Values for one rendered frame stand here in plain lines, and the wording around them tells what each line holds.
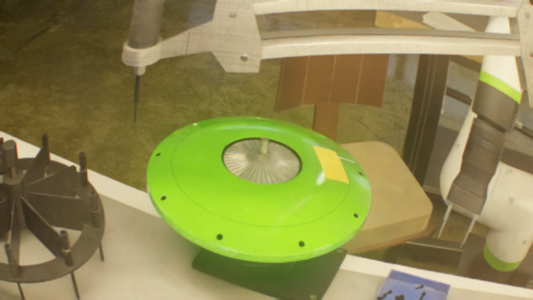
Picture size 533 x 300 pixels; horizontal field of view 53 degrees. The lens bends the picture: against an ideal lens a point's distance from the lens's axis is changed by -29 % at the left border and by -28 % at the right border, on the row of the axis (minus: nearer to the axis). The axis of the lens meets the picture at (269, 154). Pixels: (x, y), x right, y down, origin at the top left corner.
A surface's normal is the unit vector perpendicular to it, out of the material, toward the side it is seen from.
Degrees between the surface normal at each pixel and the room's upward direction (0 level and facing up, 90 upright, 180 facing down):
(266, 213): 17
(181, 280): 0
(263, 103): 0
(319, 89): 90
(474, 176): 71
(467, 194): 63
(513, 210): 85
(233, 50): 90
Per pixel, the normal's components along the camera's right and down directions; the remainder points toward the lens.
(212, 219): -0.05, -0.58
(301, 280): 0.13, -0.82
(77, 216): 0.06, 0.51
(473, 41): -0.15, -0.83
